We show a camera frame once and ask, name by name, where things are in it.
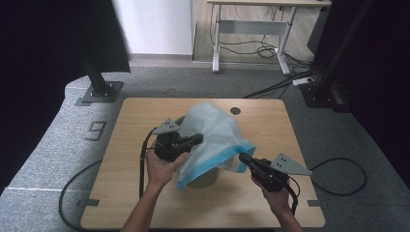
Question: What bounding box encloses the translucent blue-rimmed plastic bag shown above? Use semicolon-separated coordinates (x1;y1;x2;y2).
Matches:
176;101;257;190

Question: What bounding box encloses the black metal stand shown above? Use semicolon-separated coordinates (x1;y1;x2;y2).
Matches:
299;0;375;109
74;47;125;105

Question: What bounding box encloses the white panel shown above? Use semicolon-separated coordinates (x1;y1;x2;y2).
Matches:
110;0;195;56

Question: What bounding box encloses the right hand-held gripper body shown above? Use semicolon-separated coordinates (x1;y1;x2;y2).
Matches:
250;152;313;193

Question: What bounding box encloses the black floor cable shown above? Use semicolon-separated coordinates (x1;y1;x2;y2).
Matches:
58;159;104;232
308;157;368;197

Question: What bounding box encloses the person's right hand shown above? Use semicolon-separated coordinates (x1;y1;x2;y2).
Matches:
250;177;292;218

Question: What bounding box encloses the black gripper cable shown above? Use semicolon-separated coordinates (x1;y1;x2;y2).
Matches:
137;127;160;198
284;175;302;217

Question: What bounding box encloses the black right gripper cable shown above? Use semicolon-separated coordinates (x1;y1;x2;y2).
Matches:
284;175;302;217

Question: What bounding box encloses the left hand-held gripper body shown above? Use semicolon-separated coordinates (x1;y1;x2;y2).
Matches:
151;118;193;163

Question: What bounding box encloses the black curtain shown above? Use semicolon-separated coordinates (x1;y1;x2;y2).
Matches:
307;0;410;182
0;0;132;194

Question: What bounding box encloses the bundle of black cables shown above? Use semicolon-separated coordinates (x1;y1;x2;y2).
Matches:
209;4;322;100

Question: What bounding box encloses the white power strip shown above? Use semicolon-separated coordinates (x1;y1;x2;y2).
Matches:
292;76;315;87

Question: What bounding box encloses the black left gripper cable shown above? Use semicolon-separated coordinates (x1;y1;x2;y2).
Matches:
137;127;160;198

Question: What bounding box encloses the person's left hand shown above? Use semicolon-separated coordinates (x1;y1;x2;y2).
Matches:
144;149;191;191

